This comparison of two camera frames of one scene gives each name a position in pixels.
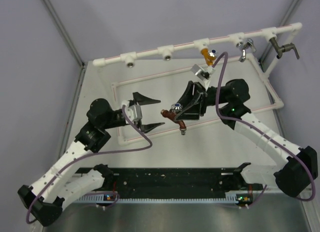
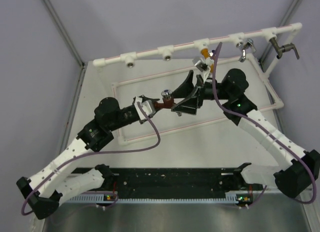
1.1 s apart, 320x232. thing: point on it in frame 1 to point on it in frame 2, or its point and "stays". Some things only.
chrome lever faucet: x=244 y=46 stays
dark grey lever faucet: x=284 y=48 stays
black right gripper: x=193 y=106 to x=191 y=99
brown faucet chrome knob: x=171 y=114 to x=168 y=100
